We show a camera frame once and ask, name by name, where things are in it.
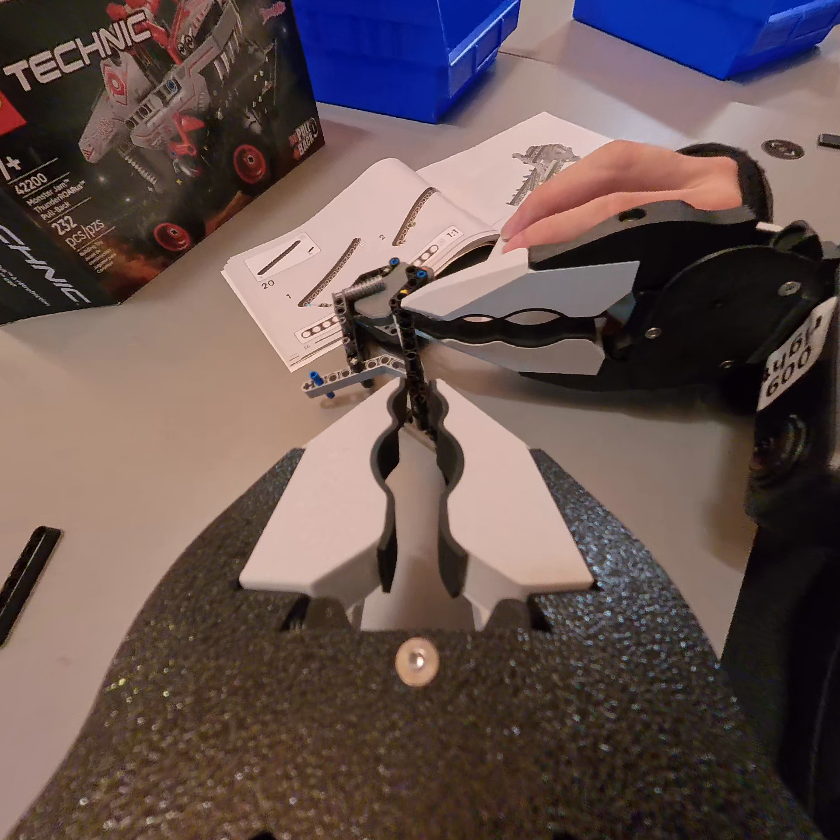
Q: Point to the person's right hand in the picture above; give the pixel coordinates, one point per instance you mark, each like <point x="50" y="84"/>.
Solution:
<point x="623" y="177"/>

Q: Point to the grey desk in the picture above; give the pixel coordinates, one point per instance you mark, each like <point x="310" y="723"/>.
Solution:
<point x="164" y="407"/>

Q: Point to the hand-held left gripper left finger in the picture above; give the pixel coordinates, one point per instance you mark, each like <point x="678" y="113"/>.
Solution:
<point x="315" y="538"/>

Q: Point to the black round tyre piece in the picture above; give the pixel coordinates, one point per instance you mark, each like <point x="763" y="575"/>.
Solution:
<point x="766" y="148"/>

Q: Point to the blue parts bin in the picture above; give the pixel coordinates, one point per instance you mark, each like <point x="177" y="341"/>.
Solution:
<point x="709" y="33"/>
<point x="407" y="59"/>

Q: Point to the white instruction booklet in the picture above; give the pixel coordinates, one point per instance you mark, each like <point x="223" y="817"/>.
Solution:
<point x="367" y="210"/>

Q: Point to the grey black toy brick assembly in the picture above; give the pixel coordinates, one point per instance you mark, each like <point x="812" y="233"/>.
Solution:
<point x="412" y="341"/>

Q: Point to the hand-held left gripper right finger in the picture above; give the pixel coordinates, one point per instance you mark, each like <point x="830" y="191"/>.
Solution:
<point x="525" y="538"/>

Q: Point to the black toy set box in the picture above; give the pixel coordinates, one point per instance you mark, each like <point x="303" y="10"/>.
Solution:
<point x="131" y="164"/>

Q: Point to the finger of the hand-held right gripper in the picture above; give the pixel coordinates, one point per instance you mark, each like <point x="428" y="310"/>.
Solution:
<point x="544" y="358"/>
<point x="499" y="289"/>

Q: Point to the black long brick beam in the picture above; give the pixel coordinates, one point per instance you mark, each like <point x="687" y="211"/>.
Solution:
<point x="26" y="577"/>

